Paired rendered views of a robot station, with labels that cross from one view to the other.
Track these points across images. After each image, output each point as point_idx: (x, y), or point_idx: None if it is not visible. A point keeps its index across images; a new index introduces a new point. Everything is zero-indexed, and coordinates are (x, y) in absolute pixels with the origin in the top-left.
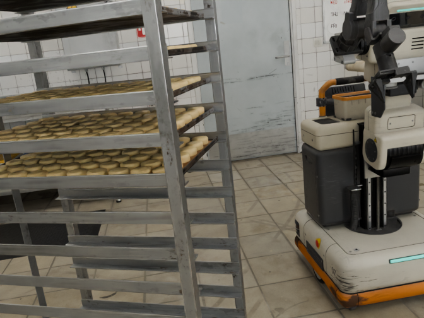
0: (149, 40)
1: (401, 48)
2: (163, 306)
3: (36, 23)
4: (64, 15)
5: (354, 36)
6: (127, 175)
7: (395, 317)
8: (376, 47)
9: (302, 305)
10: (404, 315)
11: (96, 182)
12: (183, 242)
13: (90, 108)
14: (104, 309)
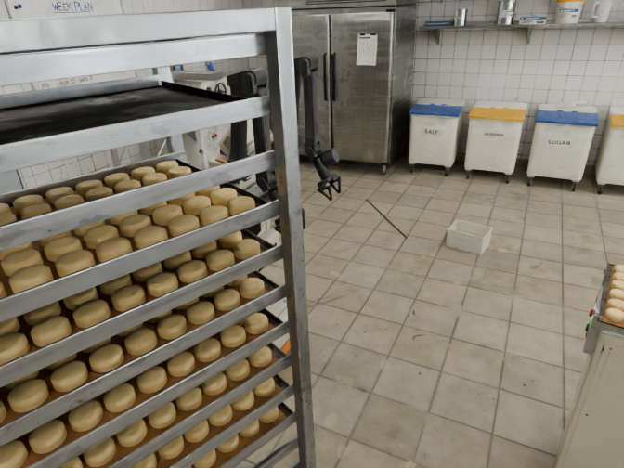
0: (300, 322)
1: (254, 174)
2: None
3: (164, 355)
4: (201, 331)
5: (240, 181)
6: (259, 439)
7: (283, 377)
8: (273, 194)
9: None
10: (287, 371)
11: (228, 467)
12: (313, 457)
13: (226, 405)
14: None
